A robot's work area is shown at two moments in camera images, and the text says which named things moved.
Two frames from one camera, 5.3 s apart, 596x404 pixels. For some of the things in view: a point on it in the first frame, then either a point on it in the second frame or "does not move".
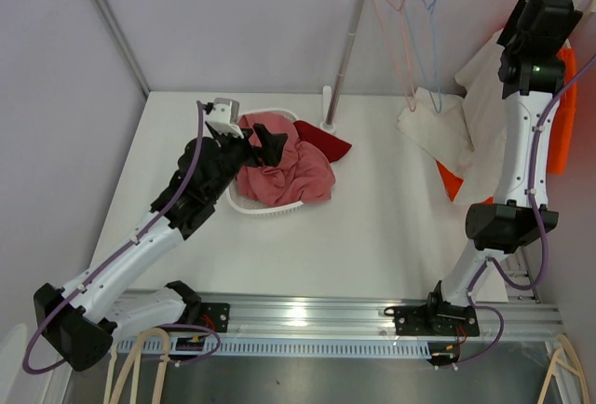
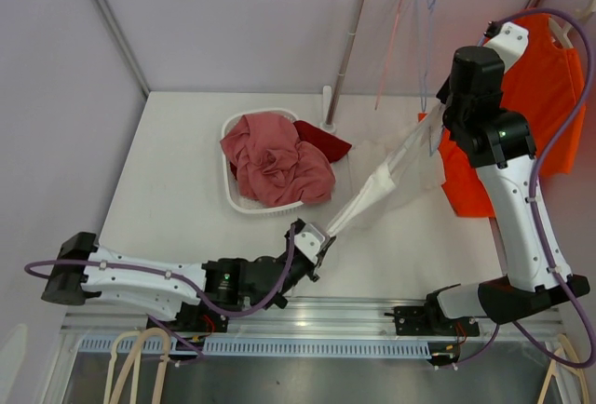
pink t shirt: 304,175 does not move
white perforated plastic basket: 244,206 does not move
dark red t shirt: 332,146 does not move
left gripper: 269,154 -> 312,267
